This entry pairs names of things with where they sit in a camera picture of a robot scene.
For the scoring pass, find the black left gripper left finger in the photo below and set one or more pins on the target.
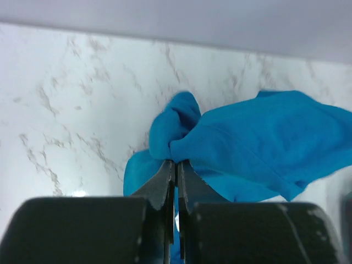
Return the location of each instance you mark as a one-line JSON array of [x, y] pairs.
[[135, 229]]

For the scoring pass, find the blue t shirt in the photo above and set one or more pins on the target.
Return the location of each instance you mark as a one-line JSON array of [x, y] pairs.
[[274, 144]]

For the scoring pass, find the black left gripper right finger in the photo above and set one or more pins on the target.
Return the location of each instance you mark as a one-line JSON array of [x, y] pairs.
[[214, 230]]

